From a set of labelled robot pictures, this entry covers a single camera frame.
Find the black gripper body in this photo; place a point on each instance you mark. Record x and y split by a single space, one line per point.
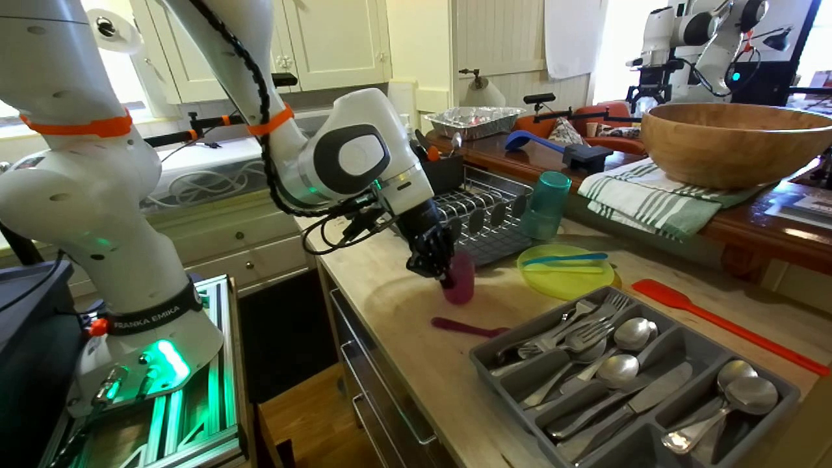
427 228

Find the purple plastic cup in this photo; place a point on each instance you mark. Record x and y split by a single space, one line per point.
462 280

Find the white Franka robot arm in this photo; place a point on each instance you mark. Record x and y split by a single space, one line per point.
80 189

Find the metal robot base platform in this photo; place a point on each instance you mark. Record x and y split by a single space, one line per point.
190 397

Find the steel dish drying rack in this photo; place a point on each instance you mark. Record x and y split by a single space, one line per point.
496 210

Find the teal plastic cup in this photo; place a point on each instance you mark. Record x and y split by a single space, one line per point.
547 202

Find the magenta plastic spoon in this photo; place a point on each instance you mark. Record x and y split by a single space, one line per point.
469 327

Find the yellow-green plastic plate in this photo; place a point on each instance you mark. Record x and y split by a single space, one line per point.
564 279

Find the teal utensil on plate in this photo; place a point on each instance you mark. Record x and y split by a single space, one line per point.
564 258

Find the aluminium foil tray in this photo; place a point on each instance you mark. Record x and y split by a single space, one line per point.
483 120

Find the grey cutlery tray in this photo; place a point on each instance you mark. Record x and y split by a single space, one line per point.
522 392

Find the clear soap dispenser bottle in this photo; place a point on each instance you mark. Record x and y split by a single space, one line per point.
483 91

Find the steel fork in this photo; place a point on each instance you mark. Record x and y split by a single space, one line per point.
588 326

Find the green striped dish towel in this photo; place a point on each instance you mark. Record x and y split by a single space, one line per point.
651 202

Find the steel table knife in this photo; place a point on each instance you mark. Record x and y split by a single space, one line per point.
660 391

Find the red silicone spatula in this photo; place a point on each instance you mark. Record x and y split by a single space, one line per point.
718 326

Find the wooden bowl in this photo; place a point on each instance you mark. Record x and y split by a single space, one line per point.
738 146

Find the background robot equipment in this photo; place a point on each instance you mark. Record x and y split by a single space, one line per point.
679 41

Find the large steel spoon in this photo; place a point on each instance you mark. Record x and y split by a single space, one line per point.
751 392

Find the dark wooden counter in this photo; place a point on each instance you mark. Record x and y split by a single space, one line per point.
782 228

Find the black box device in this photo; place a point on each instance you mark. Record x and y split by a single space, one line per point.
777 61

